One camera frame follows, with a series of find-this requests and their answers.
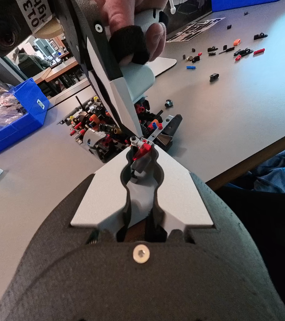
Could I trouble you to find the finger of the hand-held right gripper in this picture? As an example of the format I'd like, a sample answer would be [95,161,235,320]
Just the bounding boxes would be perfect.
[86,37,143,138]
[88,70,135,137]

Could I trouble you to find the person's right hand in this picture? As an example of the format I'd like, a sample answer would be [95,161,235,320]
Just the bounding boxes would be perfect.
[102,0,170,63]

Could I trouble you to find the black lego chassis assembly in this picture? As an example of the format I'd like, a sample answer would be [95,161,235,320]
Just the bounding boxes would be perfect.
[57,95,164,164]

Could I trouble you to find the wooden-edged neighbouring desk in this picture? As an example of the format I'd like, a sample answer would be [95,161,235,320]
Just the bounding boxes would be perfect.
[33,59,83,87]

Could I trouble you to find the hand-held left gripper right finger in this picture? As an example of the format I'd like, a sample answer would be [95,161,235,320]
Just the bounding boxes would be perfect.
[153,145,214,229]

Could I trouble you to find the blue fabric bag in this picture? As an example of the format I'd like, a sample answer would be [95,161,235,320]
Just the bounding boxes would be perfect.
[225,145,285,195]

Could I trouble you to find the black and white sticker sheet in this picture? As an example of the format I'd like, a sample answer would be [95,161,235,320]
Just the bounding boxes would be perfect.
[166,17,226,43]

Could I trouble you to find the blue storage bin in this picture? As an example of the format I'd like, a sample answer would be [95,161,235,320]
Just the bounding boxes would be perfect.
[211,0,281,12]
[0,78,50,155]

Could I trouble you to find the loose lego pieces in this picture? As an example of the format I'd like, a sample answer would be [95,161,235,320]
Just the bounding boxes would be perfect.
[182,11,269,83]

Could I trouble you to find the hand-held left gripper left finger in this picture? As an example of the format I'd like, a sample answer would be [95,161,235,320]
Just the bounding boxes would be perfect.
[70,147,132,229]

